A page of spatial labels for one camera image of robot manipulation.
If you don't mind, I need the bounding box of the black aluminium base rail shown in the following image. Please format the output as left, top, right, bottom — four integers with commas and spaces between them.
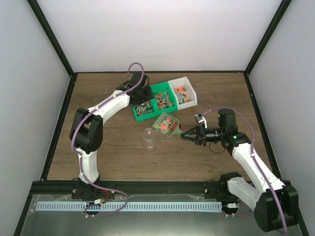
30, 180, 236, 201

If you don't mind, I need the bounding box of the green double candy bin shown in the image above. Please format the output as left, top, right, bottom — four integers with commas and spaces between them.
132, 82, 178, 122

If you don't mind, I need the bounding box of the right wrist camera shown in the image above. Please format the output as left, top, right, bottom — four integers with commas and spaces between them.
194, 113, 207, 128

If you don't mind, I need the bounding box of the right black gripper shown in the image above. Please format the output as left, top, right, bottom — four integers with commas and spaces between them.
181, 124, 224, 147

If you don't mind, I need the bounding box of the light blue slotted strip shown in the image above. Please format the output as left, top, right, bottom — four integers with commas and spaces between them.
35, 201, 222, 212

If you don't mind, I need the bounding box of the clear plastic jar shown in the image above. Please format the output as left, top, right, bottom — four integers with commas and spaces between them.
142, 128, 157, 150

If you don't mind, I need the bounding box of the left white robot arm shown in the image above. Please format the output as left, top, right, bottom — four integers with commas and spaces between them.
69, 72, 154, 199

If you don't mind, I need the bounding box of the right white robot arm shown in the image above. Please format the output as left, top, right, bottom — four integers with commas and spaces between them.
181, 107, 299, 235

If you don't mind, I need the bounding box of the white candy bin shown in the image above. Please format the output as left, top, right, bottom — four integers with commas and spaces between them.
168, 77, 198, 110

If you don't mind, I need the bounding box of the green slotted scoop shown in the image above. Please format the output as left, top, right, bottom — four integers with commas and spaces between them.
152, 112, 183, 137

